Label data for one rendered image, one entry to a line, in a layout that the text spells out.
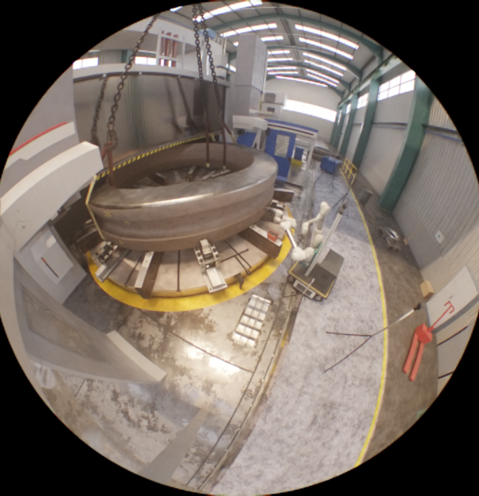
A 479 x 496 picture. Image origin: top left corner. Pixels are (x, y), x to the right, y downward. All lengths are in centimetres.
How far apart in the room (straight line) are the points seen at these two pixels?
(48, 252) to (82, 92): 300
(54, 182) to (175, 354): 270
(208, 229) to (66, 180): 216
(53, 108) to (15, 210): 111
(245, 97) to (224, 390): 758
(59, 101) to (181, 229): 261
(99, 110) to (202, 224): 333
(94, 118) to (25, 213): 266
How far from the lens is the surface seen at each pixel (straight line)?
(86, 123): 401
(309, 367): 300
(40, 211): 190
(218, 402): 273
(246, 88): 660
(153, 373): 280
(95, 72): 417
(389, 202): 1105
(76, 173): 193
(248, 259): 314
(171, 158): 672
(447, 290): 632
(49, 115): 237
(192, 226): 269
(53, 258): 378
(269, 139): 770
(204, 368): 271
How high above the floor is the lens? 269
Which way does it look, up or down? 46 degrees down
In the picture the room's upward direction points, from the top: 6 degrees clockwise
